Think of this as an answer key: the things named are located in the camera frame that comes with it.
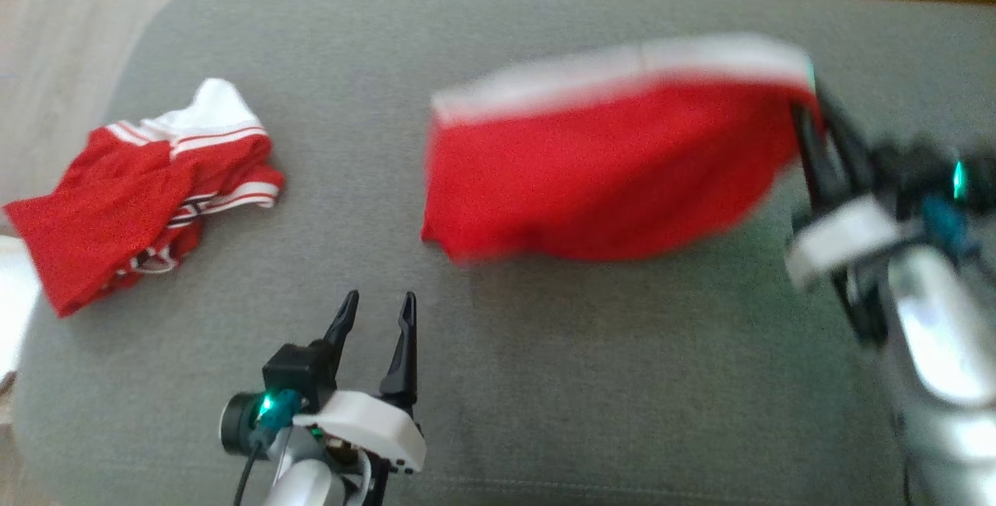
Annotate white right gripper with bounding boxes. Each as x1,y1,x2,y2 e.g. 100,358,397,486
784,76,905,290

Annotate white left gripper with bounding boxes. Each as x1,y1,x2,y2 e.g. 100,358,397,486
292,290,428,477

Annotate red shorts white waistband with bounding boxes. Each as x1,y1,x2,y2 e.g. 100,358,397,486
421,33,824,265

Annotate red garment striped white cuffs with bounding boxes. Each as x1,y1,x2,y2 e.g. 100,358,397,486
2,78,286,318

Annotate grey sofa seat cushion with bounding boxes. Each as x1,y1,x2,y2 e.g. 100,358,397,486
12,0,996,506

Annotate white basket brown rim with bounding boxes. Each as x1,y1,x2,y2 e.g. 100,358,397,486
0,235,41,386

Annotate left black cable teal plug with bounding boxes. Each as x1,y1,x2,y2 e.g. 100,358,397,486
233,389,303,506

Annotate black cable teal plug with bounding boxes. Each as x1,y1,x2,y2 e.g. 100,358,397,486
922,195,981,265
233,389,303,506

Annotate right black cable teal plug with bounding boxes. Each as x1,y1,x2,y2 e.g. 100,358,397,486
922,195,981,265

